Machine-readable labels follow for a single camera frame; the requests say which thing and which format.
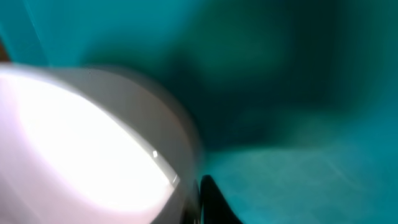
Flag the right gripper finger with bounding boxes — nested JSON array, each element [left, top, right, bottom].
[[200, 175, 243, 224]]

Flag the grey bowl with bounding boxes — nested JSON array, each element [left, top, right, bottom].
[[1, 63, 201, 224]]

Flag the teal serving tray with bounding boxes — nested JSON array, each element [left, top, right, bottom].
[[1, 0, 397, 223]]

